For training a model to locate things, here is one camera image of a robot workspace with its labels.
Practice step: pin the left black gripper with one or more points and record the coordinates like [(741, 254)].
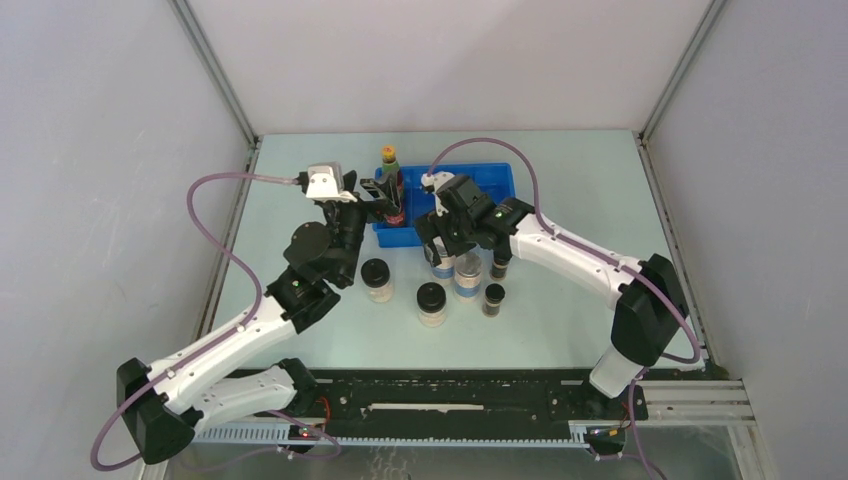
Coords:
[(383, 191)]

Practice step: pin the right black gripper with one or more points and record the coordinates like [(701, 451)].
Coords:
[(432, 226)]

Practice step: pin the silver lid jar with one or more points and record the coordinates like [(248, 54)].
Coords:
[(467, 276), (443, 273)]

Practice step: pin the red sauce bottle green label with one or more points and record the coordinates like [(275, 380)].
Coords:
[(391, 165)]

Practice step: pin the red sauce bottle yellow cap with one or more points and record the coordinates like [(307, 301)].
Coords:
[(396, 221)]

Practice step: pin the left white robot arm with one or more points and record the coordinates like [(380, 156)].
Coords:
[(165, 404)]

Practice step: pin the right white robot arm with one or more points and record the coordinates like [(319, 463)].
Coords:
[(645, 296)]

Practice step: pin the silver lid jar front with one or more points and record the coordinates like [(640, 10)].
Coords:
[(467, 276)]

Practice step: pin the black lid jar front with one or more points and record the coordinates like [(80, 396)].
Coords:
[(431, 301)]

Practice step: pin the black lid jar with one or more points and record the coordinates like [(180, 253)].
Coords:
[(431, 301), (376, 275)]

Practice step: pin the black lid jar left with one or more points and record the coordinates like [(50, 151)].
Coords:
[(376, 275)]

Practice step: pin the small dark bottle rear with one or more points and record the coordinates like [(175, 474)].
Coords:
[(499, 268)]

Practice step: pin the small dark bottle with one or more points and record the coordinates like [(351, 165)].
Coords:
[(494, 295), (499, 268)]

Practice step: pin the small dark bottle front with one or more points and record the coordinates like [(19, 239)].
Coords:
[(494, 295)]

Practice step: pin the blue plastic bin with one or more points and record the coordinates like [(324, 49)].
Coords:
[(493, 178)]

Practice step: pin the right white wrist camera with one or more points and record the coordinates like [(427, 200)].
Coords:
[(431, 183)]

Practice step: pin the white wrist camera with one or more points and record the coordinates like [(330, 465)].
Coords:
[(431, 183), (324, 182)]

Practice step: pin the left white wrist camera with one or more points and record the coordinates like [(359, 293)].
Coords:
[(324, 182)]

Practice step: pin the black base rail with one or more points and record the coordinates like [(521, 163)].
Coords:
[(544, 401)]

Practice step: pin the white slotted cable duct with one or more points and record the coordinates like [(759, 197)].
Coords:
[(278, 434)]

